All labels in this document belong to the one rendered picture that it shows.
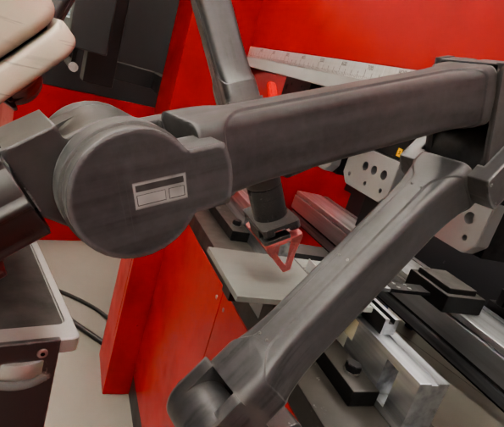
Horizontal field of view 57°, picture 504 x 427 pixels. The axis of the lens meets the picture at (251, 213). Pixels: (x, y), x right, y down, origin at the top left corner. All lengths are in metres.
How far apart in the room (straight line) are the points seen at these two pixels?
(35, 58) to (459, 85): 0.35
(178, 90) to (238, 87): 0.85
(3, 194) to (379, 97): 0.27
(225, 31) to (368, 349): 0.57
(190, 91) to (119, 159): 1.32
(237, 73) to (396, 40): 0.33
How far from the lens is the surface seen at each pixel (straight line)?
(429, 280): 1.06
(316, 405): 0.78
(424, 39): 0.87
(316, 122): 0.35
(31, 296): 0.55
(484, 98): 0.49
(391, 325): 0.85
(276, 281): 0.81
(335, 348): 0.88
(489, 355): 1.02
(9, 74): 0.40
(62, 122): 0.31
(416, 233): 0.48
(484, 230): 0.68
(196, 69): 1.56
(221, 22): 0.75
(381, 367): 0.83
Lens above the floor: 1.32
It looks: 16 degrees down
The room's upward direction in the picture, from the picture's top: 17 degrees clockwise
